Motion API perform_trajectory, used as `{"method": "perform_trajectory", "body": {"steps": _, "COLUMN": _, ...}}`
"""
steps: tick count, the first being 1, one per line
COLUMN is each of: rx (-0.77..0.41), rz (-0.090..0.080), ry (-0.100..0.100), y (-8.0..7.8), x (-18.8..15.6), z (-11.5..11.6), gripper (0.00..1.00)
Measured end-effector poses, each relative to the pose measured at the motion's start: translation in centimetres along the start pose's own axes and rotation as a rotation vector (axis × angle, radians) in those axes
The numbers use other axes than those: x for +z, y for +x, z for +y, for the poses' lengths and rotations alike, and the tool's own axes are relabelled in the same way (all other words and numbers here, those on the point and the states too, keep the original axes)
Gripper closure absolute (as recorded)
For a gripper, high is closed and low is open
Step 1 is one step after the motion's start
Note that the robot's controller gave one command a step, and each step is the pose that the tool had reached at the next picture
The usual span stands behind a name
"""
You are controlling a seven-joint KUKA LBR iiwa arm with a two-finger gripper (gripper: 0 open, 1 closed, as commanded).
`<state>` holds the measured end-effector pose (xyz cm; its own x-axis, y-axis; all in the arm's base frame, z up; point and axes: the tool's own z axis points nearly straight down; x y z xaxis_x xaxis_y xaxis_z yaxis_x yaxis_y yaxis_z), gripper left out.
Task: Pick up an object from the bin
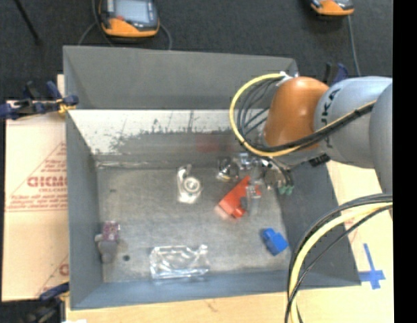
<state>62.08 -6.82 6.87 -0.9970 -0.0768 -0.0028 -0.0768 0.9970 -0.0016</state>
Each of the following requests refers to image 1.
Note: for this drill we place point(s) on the brown cardboard board, red print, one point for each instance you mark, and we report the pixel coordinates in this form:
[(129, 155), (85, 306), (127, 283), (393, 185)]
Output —
[(33, 220)]

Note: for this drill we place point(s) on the grey metal bin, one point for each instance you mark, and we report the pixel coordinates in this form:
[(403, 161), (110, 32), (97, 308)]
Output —
[(154, 214)]

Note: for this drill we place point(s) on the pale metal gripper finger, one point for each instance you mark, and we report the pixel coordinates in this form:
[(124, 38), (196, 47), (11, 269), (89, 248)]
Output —
[(254, 203)]

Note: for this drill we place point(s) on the blue block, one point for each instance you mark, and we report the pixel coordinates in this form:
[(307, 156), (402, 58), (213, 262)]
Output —
[(275, 241)]

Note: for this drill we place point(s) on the black cylinder on white bracket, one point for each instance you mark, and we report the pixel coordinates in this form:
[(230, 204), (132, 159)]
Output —
[(320, 161)]

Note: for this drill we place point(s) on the purple and grey toy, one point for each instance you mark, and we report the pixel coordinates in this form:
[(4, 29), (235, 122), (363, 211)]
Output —
[(108, 241)]

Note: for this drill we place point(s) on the clear plastic container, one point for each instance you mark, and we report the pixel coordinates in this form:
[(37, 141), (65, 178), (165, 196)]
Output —
[(178, 262)]

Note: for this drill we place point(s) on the red block-shaped object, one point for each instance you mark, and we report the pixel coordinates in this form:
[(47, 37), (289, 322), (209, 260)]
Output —
[(232, 200)]

